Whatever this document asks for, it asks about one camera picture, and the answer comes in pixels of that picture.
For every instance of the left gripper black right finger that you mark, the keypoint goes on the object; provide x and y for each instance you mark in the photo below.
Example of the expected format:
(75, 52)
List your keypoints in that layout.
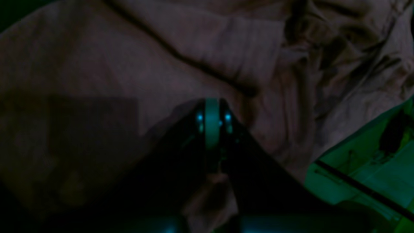
(270, 200)

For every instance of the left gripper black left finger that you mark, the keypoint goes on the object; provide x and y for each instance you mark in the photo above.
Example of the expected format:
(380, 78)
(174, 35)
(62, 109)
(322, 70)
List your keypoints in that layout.
(149, 198)

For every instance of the maroon long-sleeve T-shirt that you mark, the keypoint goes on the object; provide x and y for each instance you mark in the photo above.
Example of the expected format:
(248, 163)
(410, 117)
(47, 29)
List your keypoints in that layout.
(90, 87)

